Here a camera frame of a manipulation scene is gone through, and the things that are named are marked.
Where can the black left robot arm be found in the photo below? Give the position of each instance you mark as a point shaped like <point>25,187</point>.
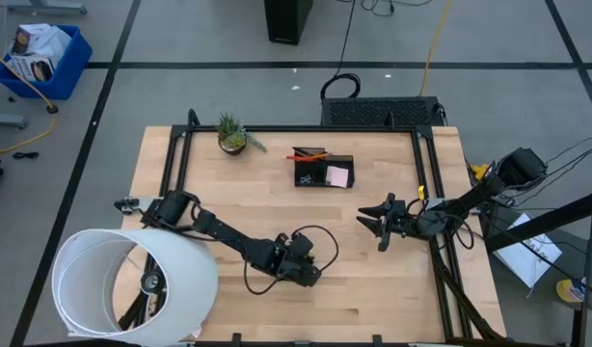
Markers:
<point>228,236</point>

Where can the black power brick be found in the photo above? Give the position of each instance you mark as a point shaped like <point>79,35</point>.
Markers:
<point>505,200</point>

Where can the black diagonal beam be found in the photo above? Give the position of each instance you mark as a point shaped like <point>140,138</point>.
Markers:
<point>542,224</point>

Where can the pink sticky note pad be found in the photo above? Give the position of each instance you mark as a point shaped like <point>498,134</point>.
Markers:
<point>337,176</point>

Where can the potted succulent plant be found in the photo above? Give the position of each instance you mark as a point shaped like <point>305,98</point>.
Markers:
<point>232,140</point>

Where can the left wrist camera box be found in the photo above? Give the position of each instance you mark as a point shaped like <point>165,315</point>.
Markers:
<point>302,245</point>

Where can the white paper sheet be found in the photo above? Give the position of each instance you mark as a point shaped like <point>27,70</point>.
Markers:
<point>527,260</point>

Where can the white lamp shade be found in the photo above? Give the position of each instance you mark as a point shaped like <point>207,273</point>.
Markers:
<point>190,279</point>

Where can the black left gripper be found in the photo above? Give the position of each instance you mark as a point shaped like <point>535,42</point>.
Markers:
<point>286,265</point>

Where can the black mesh desk organizer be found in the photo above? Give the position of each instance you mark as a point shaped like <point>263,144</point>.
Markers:
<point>320,161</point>

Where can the black mesh computer case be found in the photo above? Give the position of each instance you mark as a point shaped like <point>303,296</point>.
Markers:
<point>378,112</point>

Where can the printed cardboard box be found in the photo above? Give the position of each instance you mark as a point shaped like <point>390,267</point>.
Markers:
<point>31,68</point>
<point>25,38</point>

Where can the black computer tower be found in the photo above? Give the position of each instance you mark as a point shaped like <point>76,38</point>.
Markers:
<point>287,21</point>

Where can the blue plastic bin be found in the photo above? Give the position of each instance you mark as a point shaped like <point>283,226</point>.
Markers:
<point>72,72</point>

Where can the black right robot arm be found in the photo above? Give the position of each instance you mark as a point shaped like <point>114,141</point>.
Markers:
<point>474,197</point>

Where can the black aluminium frame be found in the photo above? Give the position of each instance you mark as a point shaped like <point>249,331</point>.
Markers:
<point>325,129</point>

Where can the yellow plug connector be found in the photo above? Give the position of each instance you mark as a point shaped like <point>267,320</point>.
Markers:
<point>480,171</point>

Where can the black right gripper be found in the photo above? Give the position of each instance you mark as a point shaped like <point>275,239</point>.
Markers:
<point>402,221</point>

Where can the black lamp stand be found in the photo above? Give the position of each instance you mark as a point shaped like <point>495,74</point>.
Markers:
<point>153,282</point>

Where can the black table clamp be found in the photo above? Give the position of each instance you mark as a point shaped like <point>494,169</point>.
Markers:
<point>236,338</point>
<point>377,339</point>

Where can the black binder clip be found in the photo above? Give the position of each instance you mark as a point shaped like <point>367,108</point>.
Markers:
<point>303,179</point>

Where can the white plastic bag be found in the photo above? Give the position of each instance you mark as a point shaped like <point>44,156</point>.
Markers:
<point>52,42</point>

